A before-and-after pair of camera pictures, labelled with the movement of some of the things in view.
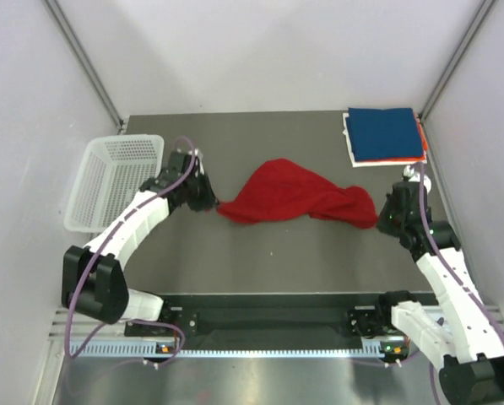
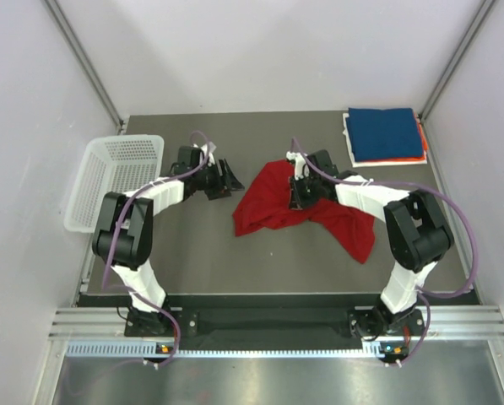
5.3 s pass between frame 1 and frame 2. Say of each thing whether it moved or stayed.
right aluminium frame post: stayed
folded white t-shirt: stayed
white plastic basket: stayed
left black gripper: moved
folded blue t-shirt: stayed
